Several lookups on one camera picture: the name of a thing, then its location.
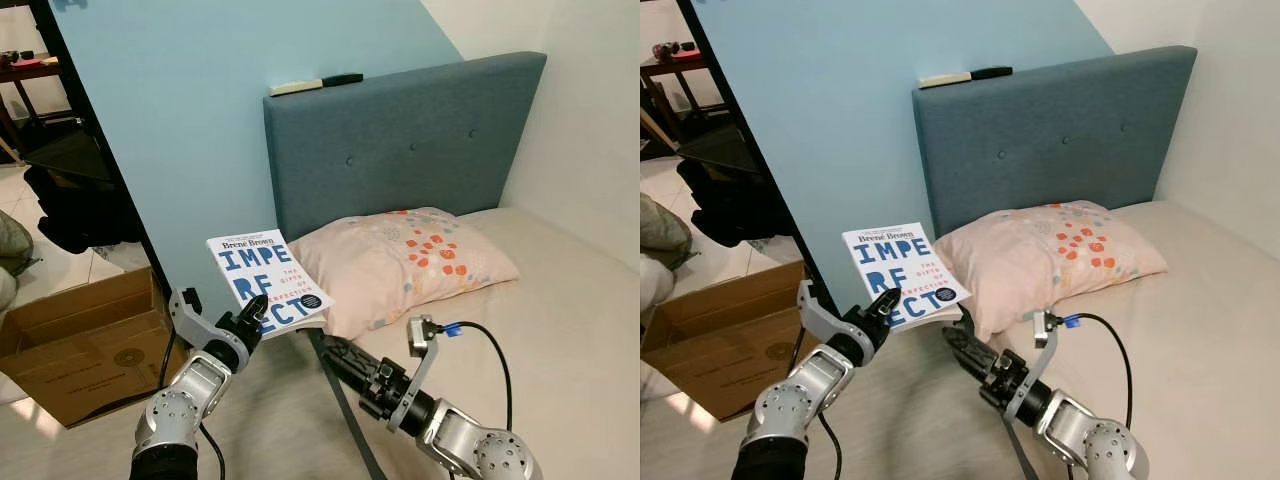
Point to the white blue lettered book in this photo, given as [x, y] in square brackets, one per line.
[900, 262]
[260, 270]

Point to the cream flat stick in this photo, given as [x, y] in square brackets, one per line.
[945, 81]
[295, 88]

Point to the pink floral pillow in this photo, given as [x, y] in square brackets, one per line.
[400, 265]
[1050, 260]

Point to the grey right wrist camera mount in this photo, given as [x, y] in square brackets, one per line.
[1048, 330]
[425, 340]

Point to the black leather bag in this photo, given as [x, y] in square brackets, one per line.
[80, 215]
[735, 210]

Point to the beige cloth bag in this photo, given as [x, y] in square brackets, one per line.
[662, 235]
[12, 245]

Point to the teal upholstered headboard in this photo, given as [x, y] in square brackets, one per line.
[400, 140]
[1050, 135]

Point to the dark wooden side table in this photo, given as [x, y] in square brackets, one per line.
[680, 62]
[30, 70]

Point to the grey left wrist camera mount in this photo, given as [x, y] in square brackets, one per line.
[185, 320]
[815, 315]

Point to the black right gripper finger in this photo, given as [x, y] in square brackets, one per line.
[975, 343]
[348, 371]
[352, 354]
[970, 360]

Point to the white plastic bag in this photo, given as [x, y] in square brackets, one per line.
[652, 285]

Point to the brown cardboard box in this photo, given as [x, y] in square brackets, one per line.
[730, 345]
[80, 350]

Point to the black marker pen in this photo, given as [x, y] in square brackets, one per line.
[342, 79]
[992, 73]

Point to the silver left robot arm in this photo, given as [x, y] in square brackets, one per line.
[800, 400]
[175, 415]

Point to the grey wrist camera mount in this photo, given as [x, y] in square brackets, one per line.
[1048, 330]
[185, 320]
[815, 315]
[425, 340]

